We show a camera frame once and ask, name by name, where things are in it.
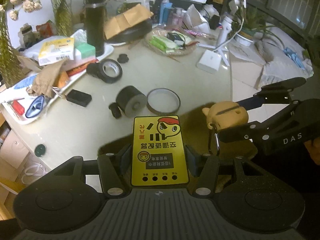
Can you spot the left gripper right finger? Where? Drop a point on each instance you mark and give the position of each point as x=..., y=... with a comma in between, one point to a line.
x=205, y=169

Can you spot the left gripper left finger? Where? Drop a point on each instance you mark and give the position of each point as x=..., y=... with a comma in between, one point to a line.
x=113, y=170

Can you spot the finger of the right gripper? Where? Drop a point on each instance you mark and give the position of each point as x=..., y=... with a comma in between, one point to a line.
x=275, y=93
x=240, y=134

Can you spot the yellow bear earbuds case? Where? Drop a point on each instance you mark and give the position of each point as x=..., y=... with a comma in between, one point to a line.
x=224, y=115

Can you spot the black box with yellow label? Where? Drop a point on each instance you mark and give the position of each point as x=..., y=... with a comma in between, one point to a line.
x=158, y=156

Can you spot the black tape roll white core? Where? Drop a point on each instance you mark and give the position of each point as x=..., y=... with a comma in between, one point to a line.
x=131, y=101

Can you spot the small black rectangular block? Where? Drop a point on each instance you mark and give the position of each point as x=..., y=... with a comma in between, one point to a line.
x=79, y=98

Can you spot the wide black tape roll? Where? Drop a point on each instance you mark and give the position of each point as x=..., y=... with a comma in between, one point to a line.
x=109, y=71

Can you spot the person's right hand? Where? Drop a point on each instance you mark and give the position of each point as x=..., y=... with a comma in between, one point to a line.
x=313, y=147

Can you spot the dark green round cap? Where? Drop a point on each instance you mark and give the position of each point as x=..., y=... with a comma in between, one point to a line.
x=40, y=150

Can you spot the white power adapter box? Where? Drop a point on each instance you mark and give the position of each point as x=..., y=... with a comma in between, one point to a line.
x=209, y=61

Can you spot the white tripod gimbal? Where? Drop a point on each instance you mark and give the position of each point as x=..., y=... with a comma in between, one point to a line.
x=223, y=39

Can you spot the glass plate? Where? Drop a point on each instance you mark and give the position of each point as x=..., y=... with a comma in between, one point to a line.
x=187, y=48

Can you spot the small black knob cap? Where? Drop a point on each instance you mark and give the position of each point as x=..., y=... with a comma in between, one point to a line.
x=123, y=58

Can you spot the white tray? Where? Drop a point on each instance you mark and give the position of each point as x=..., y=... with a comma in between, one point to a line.
x=19, y=91

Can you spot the green tissue pack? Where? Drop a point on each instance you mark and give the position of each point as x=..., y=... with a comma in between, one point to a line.
x=83, y=51

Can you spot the small black product box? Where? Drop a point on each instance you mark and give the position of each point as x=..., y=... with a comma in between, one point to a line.
x=178, y=39

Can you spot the white plastic bag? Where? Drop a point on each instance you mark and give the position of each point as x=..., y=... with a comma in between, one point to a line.
x=193, y=20

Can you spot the green wet wipes pack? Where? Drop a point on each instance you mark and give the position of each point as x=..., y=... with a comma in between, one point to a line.
x=164, y=44

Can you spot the yellow medicine box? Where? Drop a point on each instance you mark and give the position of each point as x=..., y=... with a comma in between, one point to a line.
x=56, y=50

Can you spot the pink bottle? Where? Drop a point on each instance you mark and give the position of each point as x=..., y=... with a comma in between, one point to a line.
x=177, y=18

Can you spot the black zipper case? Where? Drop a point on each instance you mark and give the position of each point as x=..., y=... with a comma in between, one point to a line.
x=133, y=33

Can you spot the brown paper envelope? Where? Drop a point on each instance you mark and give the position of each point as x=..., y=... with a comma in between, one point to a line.
x=126, y=20

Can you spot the black thermos bottle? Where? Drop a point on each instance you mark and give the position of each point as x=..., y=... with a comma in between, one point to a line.
x=94, y=22

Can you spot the glass vase with plant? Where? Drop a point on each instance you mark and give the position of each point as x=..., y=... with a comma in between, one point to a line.
x=63, y=16
x=11, y=71

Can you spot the brown drawstring pouch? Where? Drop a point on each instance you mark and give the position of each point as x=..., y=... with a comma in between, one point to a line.
x=52, y=75

